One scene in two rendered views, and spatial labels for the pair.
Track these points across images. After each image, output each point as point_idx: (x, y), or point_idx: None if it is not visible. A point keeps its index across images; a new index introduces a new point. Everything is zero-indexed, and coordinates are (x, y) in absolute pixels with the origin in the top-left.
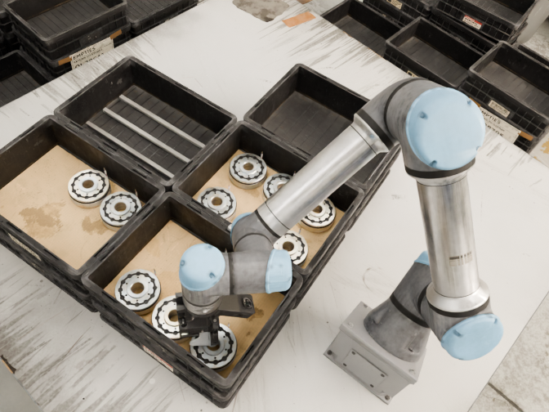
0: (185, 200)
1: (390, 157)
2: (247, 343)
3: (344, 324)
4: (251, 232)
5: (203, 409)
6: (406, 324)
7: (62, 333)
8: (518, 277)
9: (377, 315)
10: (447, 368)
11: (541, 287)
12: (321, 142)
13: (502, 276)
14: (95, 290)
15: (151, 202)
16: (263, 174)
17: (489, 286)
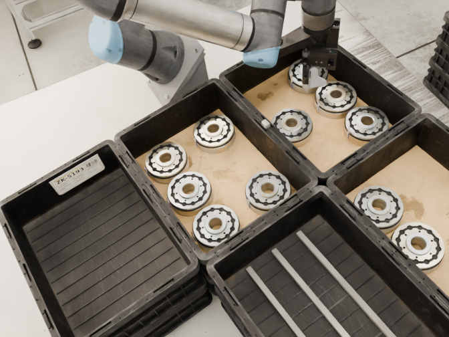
0: (306, 164)
1: (57, 168)
2: (278, 78)
3: (201, 49)
4: (265, 13)
5: None
6: (157, 33)
7: None
8: (16, 118)
9: (171, 55)
10: (127, 74)
11: (6, 107)
12: (105, 255)
13: (28, 121)
14: (408, 97)
15: (344, 169)
16: (202, 210)
17: (46, 117)
